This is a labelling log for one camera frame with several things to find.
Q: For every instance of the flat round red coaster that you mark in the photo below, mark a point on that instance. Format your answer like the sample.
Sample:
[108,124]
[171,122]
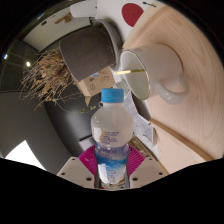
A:
[132,14]

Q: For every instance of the grey plant saucer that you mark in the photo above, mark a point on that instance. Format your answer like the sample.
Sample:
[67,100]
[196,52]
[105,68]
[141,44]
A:
[115,36]

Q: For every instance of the brown cardboard box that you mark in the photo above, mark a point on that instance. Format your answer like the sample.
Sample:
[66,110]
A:
[96,83]

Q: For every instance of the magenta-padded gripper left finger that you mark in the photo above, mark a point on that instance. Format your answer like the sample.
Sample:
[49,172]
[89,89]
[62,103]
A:
[75,171]

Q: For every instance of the round ceiling spotlight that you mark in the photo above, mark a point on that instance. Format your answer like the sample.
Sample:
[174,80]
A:
[28,63]
[5,56]

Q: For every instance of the white shell chair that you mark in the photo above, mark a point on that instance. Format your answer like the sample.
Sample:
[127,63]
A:
[83,8]

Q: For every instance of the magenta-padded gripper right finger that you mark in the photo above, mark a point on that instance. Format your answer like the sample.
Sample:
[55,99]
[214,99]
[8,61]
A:
[146,171]

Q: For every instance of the light plywood board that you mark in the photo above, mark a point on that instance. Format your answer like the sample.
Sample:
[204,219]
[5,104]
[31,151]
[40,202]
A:
[200,110]

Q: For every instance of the white ceramic mug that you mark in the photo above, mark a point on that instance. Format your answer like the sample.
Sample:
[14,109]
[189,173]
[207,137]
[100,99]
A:
[166,66]

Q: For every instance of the printed paper sheets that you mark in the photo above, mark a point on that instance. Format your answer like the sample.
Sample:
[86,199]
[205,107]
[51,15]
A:
[141,126]

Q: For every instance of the wooden human figure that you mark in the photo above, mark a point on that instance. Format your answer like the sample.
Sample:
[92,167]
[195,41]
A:
[65,18]

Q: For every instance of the grey pot with dried plant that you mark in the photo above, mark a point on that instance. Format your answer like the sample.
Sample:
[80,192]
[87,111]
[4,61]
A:
[86,53]

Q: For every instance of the blue-capped clear water bottle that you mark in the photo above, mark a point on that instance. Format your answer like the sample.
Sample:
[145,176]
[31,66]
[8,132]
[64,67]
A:
[111,133]

